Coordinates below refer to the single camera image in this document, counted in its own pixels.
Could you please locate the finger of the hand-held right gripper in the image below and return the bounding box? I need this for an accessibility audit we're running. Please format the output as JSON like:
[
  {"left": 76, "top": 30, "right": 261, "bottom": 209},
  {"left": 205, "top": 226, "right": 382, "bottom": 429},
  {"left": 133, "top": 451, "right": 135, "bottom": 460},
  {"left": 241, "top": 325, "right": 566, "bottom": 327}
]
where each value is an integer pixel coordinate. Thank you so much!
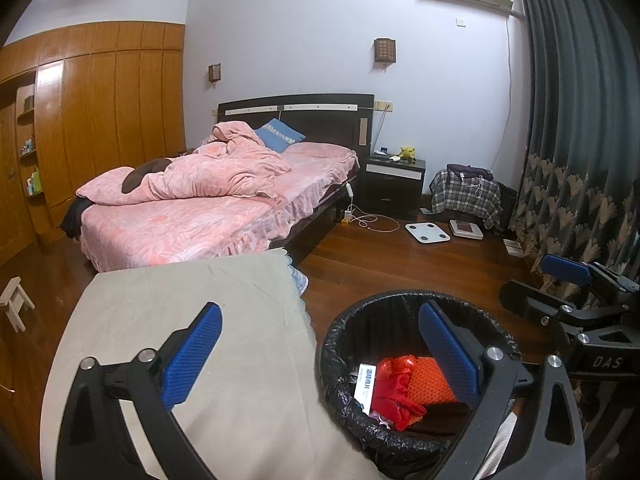
[
  {"left": 499, "top": 280, "right": 633, "bottom": 348},
  {"left": 541, "top": 253, "right": 640, "bottom": 295}
]

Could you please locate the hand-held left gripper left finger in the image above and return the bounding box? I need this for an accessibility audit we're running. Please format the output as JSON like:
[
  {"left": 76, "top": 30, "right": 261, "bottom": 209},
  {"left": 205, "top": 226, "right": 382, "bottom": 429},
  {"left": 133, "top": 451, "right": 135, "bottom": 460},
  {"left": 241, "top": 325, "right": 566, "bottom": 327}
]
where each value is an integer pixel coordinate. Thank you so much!
[{"left": 50, "top": 301, "right": 223, "bottom": 480}]

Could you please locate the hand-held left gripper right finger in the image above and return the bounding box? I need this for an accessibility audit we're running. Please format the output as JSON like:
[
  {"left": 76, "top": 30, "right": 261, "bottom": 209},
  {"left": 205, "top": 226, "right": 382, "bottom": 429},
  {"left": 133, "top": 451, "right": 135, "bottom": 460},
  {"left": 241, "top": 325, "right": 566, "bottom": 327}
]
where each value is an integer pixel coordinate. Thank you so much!
[{"left": 417, "top": 300, "right": 587, "bottom": 480}]

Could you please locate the orange foam net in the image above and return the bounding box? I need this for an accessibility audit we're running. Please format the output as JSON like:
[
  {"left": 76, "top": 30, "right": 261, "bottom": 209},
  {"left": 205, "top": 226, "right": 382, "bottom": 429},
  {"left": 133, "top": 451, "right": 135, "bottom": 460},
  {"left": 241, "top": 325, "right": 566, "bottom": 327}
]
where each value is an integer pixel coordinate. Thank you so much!
[{"left": 407, "top": 356, "right": 458, "bottom": 406}]

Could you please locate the red plastic bag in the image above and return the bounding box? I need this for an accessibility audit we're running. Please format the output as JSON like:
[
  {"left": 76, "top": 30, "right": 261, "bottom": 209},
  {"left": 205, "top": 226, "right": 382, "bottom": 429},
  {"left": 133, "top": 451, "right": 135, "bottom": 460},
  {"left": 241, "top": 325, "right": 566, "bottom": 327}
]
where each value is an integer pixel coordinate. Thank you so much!
[{"left": 376, "top": 354, "right": 418, "bottom": 378}]

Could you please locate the red knitted glove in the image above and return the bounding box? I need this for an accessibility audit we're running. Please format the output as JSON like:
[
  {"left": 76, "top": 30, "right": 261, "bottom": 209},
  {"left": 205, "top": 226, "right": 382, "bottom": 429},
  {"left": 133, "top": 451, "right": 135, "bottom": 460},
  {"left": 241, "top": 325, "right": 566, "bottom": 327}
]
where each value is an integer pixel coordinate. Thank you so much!
[{"left": 374, "top": 372, "right": 428, "bottom": 432}]

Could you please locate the black bag-lined waste bin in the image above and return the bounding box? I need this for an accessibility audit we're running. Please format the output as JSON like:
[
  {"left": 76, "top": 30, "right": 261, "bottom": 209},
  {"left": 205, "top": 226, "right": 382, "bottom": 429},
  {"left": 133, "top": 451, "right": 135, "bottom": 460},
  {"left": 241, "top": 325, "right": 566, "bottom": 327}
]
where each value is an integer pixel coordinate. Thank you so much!
[{"left": 320, "top": 288, "right": 523, "bottom": 480}]

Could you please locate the white box blue print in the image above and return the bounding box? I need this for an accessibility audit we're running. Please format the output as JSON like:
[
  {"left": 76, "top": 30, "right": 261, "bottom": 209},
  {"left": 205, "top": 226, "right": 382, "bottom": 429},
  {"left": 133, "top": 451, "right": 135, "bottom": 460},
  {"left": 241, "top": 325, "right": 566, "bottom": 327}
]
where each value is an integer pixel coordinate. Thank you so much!
[{"left": 354, "top": 362, "right": 377, "bottom": 416}]

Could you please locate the white bathroom scale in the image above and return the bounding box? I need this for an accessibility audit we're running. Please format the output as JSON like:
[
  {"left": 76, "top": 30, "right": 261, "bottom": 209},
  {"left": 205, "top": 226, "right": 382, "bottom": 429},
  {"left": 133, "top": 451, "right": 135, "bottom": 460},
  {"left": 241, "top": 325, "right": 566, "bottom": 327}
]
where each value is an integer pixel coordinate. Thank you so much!
[{"left": 405, "top": 220, "right": 453, "bottom": 245}]

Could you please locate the plaid cloth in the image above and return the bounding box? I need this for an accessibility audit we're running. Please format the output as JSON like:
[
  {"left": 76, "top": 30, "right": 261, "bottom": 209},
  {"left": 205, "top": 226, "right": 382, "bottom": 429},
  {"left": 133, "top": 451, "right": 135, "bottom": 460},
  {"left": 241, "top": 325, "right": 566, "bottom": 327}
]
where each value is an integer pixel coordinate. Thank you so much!
[{"left": 430, "top": 169, "right": 503, "bottom": 231}]

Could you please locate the pink frilled bed sheet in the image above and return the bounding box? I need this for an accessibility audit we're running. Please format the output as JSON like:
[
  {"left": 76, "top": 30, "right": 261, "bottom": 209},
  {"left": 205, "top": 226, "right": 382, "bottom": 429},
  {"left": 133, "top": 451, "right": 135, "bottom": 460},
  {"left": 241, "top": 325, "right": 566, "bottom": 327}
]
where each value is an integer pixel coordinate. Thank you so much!
[{"left": 77, "top": 142, "right": 361, "bottom": 268}]

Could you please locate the dark jacket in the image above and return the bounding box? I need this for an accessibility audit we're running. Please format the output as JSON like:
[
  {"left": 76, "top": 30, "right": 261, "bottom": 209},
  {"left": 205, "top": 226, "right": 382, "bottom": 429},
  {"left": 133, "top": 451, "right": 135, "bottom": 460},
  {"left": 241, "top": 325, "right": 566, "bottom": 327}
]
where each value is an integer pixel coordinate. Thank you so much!
[{"left": 446, "top": 163, "right": 495, "bottom": 183}]

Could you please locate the dark green patterned curtain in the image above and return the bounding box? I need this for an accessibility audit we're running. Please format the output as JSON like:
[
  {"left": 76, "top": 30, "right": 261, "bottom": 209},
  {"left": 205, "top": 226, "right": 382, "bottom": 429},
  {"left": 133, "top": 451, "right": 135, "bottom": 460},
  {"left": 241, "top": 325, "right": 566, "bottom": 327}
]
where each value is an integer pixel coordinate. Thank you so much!
[{"left": 510, "top": 0, "right": 640, "bottom": 480}]

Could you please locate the dark nightstand white stripe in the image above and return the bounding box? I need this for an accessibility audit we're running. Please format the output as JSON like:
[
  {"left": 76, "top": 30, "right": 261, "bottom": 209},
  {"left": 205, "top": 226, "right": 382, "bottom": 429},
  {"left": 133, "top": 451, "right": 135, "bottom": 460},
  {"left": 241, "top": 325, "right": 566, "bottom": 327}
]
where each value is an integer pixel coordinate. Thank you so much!
[{"left": 363, "top": 156, "right": 427, "bottom": 221}]

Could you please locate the pink duvet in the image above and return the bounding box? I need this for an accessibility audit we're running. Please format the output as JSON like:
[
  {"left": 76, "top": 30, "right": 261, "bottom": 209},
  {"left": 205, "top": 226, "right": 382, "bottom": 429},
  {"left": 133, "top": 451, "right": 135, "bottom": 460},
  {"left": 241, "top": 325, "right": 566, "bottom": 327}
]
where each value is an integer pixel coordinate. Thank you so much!
[{"left": 76, "top": 121, "right": 292, "bottom": 207}]

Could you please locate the black clothing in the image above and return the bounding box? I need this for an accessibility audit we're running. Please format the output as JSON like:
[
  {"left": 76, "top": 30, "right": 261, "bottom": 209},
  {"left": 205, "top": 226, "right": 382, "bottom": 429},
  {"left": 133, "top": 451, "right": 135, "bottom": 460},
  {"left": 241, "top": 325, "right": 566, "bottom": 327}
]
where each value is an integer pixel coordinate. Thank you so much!
[{"left": 60, "top": 196, "right": 93, "bottom": 241}]

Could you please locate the white wooden stool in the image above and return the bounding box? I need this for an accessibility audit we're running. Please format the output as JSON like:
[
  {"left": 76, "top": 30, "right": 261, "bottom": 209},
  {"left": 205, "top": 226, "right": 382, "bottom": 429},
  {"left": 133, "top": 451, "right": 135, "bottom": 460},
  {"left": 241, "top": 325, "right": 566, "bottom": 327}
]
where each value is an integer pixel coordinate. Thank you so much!
[{"left": 0, "top": 276, "right": 36, "bottom": 333}]

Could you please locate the dark brown cushion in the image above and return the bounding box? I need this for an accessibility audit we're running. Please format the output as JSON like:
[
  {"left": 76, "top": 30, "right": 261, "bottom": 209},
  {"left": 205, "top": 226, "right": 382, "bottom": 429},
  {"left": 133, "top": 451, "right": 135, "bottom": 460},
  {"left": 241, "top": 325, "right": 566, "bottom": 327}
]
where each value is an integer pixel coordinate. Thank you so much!
[{"left": 121, "top": 157, "right": 173, "bottom": 193}]

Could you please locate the blue pillow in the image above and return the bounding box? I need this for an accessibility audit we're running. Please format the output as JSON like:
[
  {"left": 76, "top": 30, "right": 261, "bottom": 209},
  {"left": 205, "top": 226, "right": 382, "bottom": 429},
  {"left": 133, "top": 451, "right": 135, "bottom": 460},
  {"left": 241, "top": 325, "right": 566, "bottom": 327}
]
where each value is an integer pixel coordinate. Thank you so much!
[{"left": 254, "top": 118, "right": 307, "bottom": 153}]

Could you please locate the wooden wardrobe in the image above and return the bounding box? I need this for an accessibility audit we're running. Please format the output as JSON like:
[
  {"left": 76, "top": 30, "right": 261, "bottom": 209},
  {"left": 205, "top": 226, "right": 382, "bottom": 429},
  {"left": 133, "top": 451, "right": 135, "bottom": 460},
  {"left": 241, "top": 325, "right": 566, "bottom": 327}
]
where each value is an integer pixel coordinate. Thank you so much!
[{"left": 0, "top": 21, "right": 187, "bottom": 268}]

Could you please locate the dark wooden bed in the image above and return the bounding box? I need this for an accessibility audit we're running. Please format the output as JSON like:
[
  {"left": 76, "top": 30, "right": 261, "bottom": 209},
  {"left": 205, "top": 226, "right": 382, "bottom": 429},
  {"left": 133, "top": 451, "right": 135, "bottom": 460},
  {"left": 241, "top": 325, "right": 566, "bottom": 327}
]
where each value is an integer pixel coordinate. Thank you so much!
[{"left": 60, "top": 93, "right": 376, "bottom": 273}]

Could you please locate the white floor cable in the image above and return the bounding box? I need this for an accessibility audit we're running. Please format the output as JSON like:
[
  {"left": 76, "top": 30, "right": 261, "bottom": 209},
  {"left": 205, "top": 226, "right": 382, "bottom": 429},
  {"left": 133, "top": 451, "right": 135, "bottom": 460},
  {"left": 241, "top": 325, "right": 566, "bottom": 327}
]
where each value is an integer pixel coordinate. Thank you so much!
[{"left": 350, "top": 195, "right": 401, "bottom": 233}]

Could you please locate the white wall cable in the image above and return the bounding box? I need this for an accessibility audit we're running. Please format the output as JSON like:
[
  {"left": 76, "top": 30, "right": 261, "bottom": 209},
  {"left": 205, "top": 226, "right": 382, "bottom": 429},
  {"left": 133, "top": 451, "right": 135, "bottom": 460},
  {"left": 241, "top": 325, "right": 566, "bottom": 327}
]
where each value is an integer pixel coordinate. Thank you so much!
[{"left": 492, "top": 12, "right": 516, "bottom": 171}]

